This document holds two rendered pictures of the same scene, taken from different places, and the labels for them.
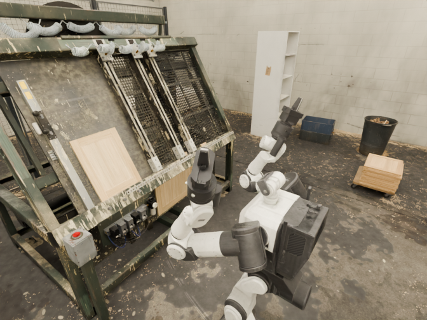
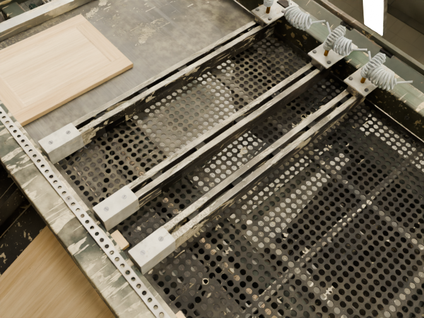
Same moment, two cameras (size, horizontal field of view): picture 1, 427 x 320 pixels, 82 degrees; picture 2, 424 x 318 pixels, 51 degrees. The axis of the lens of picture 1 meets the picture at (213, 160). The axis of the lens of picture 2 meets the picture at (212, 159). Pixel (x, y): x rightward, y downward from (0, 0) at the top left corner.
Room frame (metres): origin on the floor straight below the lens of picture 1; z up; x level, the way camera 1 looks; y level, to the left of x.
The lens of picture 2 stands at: (2.01, -0.99, 1.35)
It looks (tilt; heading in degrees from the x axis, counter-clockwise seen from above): 4 degrees down; 78
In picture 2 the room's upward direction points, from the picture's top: 43 degrees clockwise
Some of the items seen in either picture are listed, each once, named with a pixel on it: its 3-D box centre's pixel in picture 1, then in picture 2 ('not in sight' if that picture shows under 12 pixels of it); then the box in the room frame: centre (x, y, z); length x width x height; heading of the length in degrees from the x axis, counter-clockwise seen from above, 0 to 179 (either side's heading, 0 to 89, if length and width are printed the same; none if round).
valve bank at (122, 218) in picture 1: (135, 221); not in sight; (1.48, 0.61, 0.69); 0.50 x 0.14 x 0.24; 146
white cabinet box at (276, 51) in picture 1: (272, 86); not in sight; (5.24, -1.24, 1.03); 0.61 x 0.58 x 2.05; 144
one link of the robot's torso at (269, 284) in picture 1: (266, 274); not in sight; (0.81, -0.26, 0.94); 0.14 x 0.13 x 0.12; 144
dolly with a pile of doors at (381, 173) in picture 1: (377, 173); not in sight; (3.05, -2.35, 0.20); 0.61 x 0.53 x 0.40; 144
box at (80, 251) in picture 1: (81, 246); not in sight; (1.08, 0.80, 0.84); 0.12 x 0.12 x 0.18; 56
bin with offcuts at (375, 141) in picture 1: (375, 136); not in sight; (4.20, -2.97, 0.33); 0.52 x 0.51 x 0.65; 144
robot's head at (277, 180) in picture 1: (272, 186); not in sight; (0.83, -0.24, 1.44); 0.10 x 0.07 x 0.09; 144
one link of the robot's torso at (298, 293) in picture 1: (278, 277); not in sight; (0.77, -0.31, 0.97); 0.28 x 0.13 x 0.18; 54
